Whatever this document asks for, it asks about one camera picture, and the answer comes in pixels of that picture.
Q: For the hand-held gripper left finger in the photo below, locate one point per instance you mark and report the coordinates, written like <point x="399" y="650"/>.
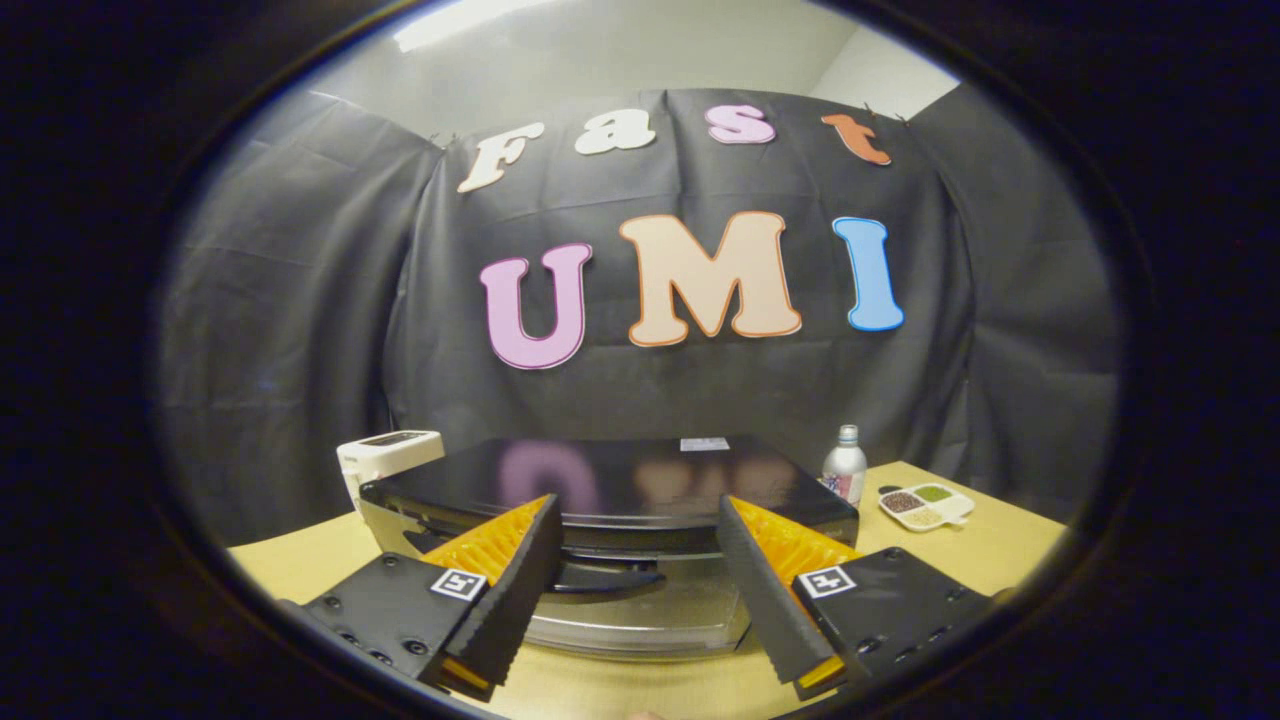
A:
<point x="520" y="590"/>

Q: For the white divided condiment dish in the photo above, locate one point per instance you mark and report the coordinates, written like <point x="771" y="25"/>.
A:
<point x="925" y="503"/>

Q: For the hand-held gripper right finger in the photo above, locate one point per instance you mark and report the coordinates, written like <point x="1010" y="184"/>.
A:
<point x="762" y="590"/>

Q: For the white pop-up toaster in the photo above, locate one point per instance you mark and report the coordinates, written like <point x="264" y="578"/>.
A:
<point x="385" y="455"/>

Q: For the black backdrop cloth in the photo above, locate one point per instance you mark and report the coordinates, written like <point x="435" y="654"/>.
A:
<point x="650" y="390"/>

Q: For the clear bottle with label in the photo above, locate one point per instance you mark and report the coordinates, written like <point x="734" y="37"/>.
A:
<point x="845" y="465"/>

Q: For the black toaster oven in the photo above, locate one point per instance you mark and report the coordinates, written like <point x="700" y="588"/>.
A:
<point x="650" y="480"/>

